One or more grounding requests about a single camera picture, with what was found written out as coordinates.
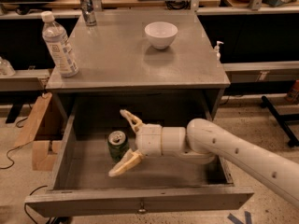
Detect small pump dispenser bottle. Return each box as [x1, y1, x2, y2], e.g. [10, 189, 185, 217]
[214, 41, 224, 61]

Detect silver slim can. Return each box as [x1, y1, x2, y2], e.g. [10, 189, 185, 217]
[79, 0, 96, 26]

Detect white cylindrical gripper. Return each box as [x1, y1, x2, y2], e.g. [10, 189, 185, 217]
[108, 109, 163, 177]

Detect orange bottle on floor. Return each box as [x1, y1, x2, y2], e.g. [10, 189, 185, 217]
[285, 80, 299, 104]

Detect wooden plank pieces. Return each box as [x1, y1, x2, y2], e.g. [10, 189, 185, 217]
[14, 92, 64, 171]

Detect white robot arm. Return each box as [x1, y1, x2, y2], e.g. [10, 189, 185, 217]
[108, 109, 299, 207]

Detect grey metal cabinet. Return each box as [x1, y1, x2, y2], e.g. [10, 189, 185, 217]
[47, 10, 230, 119]

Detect clear plastic water bottle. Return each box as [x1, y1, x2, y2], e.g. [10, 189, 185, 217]
[41, 11, 78, 77]

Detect black stand leg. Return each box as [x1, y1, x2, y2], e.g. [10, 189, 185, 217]
[261, 96, 299, 147]

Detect white ceramic bowl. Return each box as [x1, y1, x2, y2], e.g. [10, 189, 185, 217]
[145, 21, 178, 49]

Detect green soda can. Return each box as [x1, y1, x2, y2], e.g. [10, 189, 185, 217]
[107, 131, 129, 162]

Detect black floor cable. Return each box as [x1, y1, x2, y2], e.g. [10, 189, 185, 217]
[0, 117, 32, 171]

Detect blue tape floor mark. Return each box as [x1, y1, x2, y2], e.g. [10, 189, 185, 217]
[226, 210, 252, 224]

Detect open grey top drawer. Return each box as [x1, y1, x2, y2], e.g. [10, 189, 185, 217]
[25, 94, 253, 217]

